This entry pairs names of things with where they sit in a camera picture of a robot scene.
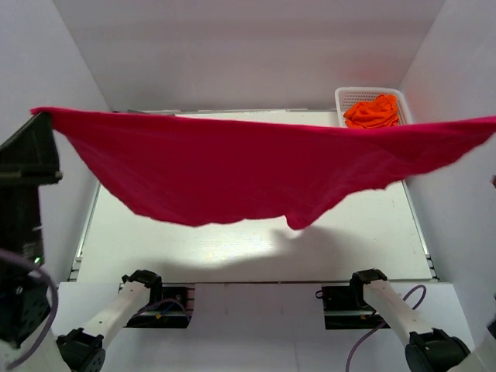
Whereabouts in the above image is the red t shirt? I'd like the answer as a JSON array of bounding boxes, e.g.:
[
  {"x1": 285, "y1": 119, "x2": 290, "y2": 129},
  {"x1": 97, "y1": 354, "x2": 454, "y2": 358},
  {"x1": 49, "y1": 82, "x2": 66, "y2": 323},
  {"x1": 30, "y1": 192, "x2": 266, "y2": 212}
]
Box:
[{"x1": 32, "y1": 107, "x2": 495, "y2": 230}]

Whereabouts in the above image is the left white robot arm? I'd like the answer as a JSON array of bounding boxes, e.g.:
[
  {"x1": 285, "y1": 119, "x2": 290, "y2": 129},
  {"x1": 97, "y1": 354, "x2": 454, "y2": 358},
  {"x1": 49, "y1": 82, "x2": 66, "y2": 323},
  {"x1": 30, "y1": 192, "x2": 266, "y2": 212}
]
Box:
[{"x1": 1, "y1": 113, "x2": 164, "y2": 371}]

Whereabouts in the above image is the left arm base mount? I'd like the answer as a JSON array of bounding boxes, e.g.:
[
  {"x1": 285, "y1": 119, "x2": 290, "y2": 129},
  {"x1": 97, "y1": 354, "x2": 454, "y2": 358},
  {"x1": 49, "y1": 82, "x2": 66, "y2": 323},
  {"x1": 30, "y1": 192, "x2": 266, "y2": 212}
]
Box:
[{"x1": 126, "y1": 284, "x2": 195, "y2": 329}]

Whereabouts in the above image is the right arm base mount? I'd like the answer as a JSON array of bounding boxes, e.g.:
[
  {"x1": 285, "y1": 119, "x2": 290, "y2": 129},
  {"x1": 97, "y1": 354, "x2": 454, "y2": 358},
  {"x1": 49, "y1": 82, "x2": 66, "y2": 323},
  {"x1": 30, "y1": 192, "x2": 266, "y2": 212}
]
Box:
[{"x1": 315, "y1": 285, "x2": 383, "y2": 330}]

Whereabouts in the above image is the orange t shirt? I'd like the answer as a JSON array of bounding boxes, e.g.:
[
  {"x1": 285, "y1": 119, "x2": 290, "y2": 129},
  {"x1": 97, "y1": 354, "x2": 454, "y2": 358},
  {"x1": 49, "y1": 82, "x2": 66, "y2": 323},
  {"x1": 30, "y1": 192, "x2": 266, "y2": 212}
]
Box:
[{"x1": 343, "y1": 94, "x2": 399, "y2": 129}]

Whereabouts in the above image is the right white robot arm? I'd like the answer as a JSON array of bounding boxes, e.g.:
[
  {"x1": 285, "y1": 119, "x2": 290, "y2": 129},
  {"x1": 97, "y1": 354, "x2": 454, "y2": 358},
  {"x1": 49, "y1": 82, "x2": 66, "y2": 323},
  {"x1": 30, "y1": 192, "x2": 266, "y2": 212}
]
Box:
[{"x1": 350, "y1": 269, "x2": 495, "y2": 371}]

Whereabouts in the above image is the white plastic basket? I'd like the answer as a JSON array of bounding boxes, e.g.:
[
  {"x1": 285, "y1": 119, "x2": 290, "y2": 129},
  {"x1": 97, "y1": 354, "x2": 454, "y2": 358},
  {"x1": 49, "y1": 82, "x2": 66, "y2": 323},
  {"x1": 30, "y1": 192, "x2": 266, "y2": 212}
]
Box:
[{"x1": 335, "y1": 87, "x2": 412, "y2": 128}]

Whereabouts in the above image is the folded grey t shirt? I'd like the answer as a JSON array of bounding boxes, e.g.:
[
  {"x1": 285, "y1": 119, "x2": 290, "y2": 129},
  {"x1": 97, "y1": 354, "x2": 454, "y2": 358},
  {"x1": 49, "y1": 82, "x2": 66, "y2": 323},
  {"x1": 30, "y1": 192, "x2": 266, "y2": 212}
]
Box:
[{"x1": 126, "y1": 109, "x2": 177, "y2": 115}]

